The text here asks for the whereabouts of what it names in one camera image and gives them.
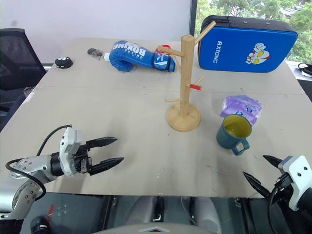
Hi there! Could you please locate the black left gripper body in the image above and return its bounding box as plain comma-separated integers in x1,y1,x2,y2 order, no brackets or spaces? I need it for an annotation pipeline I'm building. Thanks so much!
72,143,95,175

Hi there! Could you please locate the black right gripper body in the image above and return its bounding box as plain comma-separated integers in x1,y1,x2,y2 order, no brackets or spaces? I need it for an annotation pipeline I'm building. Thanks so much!
269,172,293,204

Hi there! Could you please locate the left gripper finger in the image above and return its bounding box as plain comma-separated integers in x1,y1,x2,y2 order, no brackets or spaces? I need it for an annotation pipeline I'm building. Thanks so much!
87,157,124,176
85,136,118,150

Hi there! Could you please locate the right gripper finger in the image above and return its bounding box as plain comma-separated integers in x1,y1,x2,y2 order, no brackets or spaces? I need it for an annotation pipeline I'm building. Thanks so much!
263,155,284,175
243,171,273,199

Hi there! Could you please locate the blue mug yellow inside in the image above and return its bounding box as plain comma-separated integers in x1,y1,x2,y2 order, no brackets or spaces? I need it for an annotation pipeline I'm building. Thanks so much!
216,114,253,156

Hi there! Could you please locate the wooden mug tree stand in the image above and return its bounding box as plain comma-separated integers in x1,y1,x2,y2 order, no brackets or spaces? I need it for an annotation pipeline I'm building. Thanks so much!
157,20,216,132

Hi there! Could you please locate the grey rounded shape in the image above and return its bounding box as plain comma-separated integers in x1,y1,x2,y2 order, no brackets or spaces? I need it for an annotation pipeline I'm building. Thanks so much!
194,196,223,234
126,195,158,226

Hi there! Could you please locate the purple tissue pack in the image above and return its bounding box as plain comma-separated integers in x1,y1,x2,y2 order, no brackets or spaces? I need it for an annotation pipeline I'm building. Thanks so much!
220,95,263,126

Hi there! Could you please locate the black rounded shape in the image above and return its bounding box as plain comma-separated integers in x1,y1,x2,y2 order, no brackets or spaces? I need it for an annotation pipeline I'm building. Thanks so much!
30,215,52,234

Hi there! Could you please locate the grey robot torso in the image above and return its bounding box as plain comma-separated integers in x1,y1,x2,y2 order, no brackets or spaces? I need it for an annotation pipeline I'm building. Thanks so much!
94,221,221,234

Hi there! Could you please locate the black round pouch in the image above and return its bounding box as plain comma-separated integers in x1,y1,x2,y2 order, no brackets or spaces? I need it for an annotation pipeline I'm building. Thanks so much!
54,57,74,69

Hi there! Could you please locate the white side desk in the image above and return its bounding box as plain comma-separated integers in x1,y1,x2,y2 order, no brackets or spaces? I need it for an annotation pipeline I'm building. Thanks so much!
285,60,312,81

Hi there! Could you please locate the bunch of keys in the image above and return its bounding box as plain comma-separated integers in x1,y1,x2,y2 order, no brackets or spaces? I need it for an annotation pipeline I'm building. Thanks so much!
87,48,103,60

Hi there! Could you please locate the blue boxing glove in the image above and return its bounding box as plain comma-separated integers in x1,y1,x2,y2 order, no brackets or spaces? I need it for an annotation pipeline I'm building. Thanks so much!
108,40,176,73

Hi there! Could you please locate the black headset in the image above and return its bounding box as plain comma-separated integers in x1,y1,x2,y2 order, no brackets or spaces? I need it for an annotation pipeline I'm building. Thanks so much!
297,62,312,78

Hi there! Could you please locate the red tape roll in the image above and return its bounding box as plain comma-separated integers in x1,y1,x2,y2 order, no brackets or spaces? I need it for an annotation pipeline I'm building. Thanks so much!
156,44,173,54

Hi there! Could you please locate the black office chair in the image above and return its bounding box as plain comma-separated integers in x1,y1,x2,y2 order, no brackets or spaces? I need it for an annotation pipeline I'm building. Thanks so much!
0,28,47,132

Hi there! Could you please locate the blue kick pad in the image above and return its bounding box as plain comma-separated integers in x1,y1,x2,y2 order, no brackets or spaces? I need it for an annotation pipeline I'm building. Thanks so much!
197,15,298,74

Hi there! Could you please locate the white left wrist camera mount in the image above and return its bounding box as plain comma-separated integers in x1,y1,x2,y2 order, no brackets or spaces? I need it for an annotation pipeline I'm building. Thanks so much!
59,126,83,177

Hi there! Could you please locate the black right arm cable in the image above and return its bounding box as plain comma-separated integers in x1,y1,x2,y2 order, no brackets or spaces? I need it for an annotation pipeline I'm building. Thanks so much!
267,185,281,234

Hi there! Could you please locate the dark window frame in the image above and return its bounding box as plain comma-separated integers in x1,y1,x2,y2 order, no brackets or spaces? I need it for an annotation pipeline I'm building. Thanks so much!
189,0,198,38

